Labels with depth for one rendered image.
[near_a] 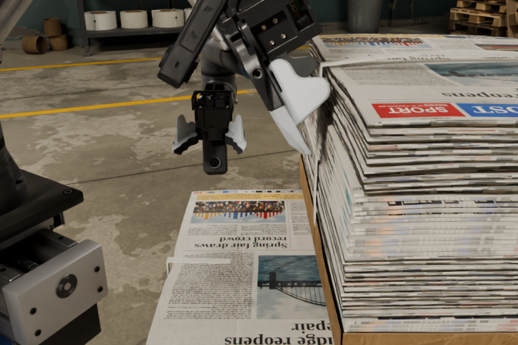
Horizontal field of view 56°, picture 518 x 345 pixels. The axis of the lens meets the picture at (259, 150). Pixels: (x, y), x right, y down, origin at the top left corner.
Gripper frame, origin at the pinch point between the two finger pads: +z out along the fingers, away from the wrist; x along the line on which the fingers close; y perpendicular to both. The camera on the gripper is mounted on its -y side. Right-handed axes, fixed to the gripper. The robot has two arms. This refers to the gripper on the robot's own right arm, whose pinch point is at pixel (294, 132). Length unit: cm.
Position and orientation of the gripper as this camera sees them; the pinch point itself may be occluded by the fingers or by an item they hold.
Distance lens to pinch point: 51.7
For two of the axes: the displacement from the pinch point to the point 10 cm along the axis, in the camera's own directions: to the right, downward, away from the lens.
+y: 8.7, -4.6, -1.8
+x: -0.1, -3.8, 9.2
